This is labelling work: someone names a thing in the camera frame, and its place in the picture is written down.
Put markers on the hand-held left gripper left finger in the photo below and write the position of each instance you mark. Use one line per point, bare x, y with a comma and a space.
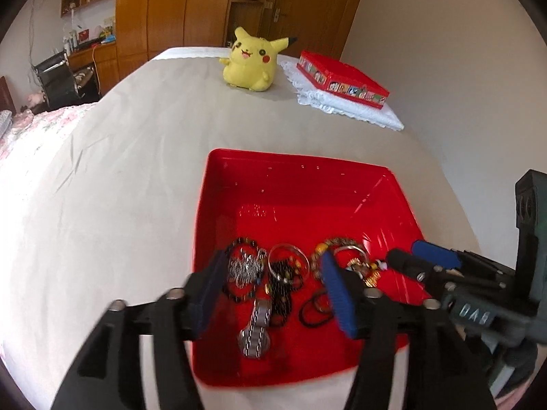
209, 290

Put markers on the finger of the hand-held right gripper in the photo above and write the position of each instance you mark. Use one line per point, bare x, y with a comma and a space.
406, 262
431, 252

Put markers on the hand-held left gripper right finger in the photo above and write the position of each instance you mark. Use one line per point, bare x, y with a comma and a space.
337, 294

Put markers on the thin silver bangle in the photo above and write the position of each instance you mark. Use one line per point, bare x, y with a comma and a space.
352, 247

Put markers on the silver metal watch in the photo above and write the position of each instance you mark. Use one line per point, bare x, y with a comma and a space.
256, 333

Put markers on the wide silver bangle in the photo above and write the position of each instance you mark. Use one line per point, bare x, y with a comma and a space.
286, 245

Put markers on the red plastic tray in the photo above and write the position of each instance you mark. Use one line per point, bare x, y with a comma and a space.
299, 205

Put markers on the folded white lace cloth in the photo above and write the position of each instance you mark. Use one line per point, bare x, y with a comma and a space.
367, 115

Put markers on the bed with beige sheet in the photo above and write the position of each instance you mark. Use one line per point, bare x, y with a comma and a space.
128, 158

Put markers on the red cartoon printed lid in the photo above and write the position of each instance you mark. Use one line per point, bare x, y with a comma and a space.
342, 70

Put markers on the yellow plush toy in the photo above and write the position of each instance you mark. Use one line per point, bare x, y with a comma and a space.
252, 64

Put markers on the pink floral bedspread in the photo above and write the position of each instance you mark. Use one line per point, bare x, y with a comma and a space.
38, 128

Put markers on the wooden desk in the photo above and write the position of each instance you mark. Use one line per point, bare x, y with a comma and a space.
104, 62

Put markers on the pink soft toy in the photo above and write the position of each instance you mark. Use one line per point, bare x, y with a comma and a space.
35, 100

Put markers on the black office chair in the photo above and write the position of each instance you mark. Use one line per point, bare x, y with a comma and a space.
55, 81

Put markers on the folded patterned cloth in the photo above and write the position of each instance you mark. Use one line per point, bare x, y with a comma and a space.
3, 123

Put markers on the wooden door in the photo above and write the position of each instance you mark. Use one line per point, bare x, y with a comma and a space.
316, 4

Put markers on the dark wooden headboard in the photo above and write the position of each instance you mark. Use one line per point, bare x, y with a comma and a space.
5, 94

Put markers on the wooden wardrobe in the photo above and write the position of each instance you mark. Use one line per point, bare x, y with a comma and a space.
171, 8

